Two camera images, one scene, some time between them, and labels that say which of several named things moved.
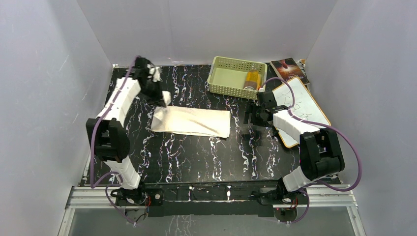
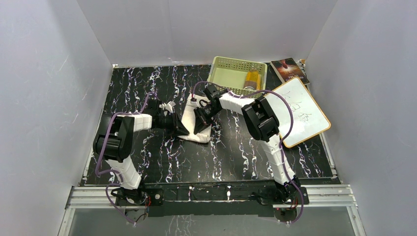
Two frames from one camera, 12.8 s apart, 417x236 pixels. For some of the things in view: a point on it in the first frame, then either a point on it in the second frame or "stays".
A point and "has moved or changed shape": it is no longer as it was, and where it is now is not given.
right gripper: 250,109 → 202,122
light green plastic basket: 237,78 stays
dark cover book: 287,69 stays
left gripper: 159,99 → 177,128
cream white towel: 187,120 has moved or changed shape
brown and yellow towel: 253,80 stays
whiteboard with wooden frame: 305,107 stays
